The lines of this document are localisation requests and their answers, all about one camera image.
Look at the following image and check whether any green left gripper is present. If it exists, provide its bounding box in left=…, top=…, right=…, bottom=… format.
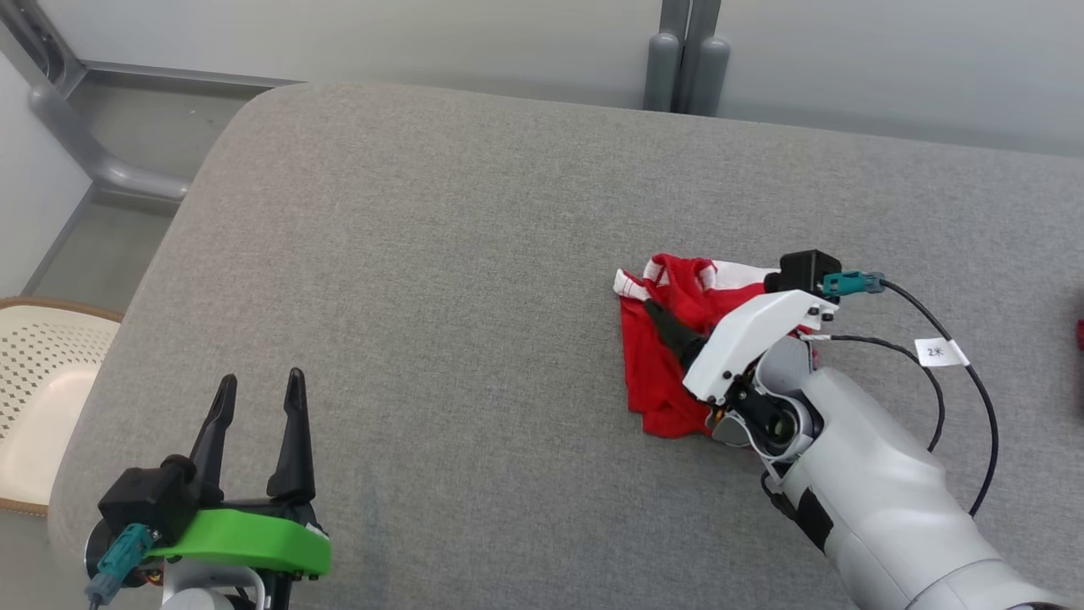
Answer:
left=148, top=368, right=331, bottom=579

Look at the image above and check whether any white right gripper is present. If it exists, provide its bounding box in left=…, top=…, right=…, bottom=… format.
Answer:
left=644, top=290, right=839, bottom=406

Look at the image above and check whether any red shorts white stripe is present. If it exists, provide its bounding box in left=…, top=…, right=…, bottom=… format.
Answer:
left=614, top=252, right=818, bottom=439

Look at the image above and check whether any cream perforated laundry basket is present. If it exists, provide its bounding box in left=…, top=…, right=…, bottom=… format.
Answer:
left=0, top=297, right=124, bottom=518

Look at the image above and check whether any teal left camera connector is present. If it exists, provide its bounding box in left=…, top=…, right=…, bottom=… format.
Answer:
left=85, top=524, right=158, bottom=604

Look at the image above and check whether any teal camera connector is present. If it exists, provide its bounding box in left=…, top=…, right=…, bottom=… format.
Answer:
left=85, top=524, right=158, bottom=604
left=820, top=270, right=887, bottom=298

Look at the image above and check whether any teal right camera connector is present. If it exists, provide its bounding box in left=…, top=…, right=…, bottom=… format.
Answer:
left=820, top=270, right=887, bottom=298

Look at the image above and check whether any thin black right gripper cable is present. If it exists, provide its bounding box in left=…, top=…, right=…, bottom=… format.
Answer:
left=800, top=333, right=946, bottom=454

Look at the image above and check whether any white cable label tag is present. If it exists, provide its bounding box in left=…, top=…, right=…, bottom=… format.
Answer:
left=915, top=337, right=970, bottom=369

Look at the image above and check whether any grey partition post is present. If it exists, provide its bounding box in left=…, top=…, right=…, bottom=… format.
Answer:
left=682, top=0, right=731, bottom=118
left=644, top=0, right=691, bottom=113

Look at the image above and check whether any black right camera cable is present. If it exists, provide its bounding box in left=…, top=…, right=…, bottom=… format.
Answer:
left=879, top=280, right=1000, bottom=518

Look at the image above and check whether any grey curved corner frame post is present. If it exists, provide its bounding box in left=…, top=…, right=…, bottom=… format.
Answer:
left=0, top=0, right=299, bottom=204

